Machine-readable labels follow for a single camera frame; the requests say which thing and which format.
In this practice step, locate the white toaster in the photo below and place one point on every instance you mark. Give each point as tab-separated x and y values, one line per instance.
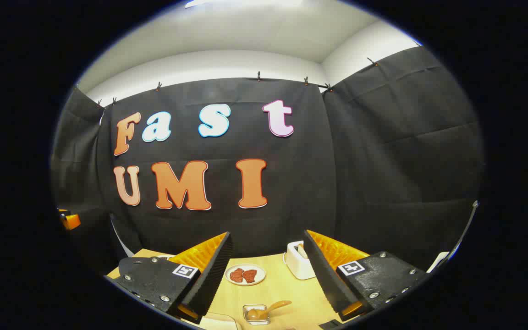
298	266

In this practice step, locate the black backdrop cloth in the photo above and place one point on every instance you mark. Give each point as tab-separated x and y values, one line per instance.
374	160

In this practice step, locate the brown meat piece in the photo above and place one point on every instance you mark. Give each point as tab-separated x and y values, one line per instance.
250	275
236	275

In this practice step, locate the wooden spoon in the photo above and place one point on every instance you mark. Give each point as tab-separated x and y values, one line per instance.
271	308

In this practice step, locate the white plate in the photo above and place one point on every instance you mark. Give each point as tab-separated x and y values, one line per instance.
245	265

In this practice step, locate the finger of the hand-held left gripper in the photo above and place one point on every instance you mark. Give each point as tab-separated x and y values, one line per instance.
71	222

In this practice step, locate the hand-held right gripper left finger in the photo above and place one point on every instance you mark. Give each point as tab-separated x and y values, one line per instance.
211	279

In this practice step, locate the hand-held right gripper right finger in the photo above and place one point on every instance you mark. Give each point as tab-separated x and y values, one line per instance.
326	279

